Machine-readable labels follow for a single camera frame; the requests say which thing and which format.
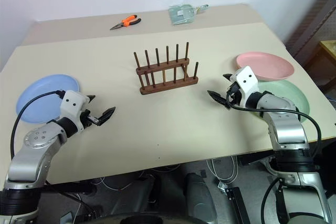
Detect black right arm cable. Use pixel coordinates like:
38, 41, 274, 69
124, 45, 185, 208
225, 91, 323, 166

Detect black metal bar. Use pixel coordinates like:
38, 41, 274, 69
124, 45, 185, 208
225, 186, 250, 224

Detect dark rounded robot leg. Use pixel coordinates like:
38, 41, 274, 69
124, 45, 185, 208
128, 174, 163, 210

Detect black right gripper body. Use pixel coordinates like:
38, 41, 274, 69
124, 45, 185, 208
225, 82, 242, 110

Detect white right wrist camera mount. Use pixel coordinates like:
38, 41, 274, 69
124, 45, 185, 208
230, 66, 260, 107

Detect grey rounded robot leg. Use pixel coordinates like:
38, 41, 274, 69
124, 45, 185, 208
184, 172, 218, 224

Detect wooden dish rack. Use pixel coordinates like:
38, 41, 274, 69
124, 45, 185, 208
133, 41, 200, 95

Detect orange-handled pliers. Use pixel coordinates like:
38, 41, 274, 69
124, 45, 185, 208
109, 14, 142, 31

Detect pink plate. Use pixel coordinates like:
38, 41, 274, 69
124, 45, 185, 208
235, 52, 295, 82

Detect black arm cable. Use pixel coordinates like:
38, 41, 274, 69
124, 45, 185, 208
9, 90, 66, 161
225, 91, 323, 166

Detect green plate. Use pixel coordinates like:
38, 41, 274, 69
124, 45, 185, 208
251, 79, 311, 124

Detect wooden side table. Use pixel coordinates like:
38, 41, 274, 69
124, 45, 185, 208
312, 39, 336, 92

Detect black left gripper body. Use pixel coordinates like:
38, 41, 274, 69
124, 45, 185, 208
78, 109, 102, 130

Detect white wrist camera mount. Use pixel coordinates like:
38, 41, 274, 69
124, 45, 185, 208
230, 66, 260, 107
59, 90, 90, 131

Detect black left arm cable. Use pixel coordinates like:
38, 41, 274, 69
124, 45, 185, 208
9, 90, 66, 161

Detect blue plate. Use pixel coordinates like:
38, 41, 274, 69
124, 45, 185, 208
16, 73, 81, 124

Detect white cable bundle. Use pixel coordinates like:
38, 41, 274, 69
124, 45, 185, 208
205, 155, 239, 186

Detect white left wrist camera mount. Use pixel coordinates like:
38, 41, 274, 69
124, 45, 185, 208
59, 90, 90, 131

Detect pale green bagged dustpan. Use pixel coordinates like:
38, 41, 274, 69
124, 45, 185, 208
167, 4, 209, 26

